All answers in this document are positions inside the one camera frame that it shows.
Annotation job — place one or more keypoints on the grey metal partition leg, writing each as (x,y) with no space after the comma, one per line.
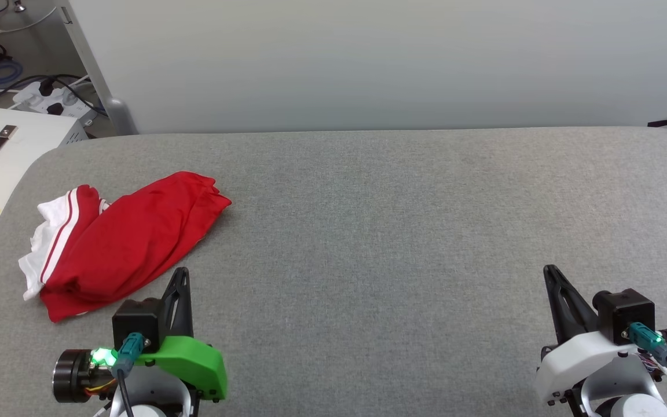
(93,63)

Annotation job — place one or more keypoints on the red white Bulls jersey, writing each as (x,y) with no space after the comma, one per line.
(136,243)

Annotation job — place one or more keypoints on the white power strip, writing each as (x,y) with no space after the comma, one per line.
(35,103)

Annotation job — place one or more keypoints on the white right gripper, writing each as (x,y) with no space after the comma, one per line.
(571,365)

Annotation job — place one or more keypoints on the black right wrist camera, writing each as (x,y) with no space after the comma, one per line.
(626,310)

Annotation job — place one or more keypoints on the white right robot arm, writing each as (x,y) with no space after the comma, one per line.
(629,399)

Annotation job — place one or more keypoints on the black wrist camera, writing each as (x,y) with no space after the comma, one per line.
(626,310)
(136,321)

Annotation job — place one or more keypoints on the black power plug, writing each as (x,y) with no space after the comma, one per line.
(55,109)
(46,87)

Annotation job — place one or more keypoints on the white equipment box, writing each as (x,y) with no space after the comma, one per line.
(26,150)

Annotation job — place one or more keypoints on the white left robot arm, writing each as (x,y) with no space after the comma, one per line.
(148,405)

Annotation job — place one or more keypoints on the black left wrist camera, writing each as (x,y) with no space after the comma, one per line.
(136,321)

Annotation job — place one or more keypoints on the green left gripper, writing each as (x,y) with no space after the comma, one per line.
(194,362)

